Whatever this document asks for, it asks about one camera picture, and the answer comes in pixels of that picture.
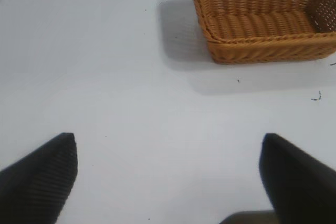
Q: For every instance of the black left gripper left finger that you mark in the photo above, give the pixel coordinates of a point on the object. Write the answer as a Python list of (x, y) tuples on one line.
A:
[(36, 182)]

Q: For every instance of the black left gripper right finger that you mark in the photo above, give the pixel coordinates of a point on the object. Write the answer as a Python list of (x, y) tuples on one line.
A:
[(302, 182)]

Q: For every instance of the brown wicker basket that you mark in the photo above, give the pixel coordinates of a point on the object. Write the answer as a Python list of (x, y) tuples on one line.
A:
[(262, 16)]

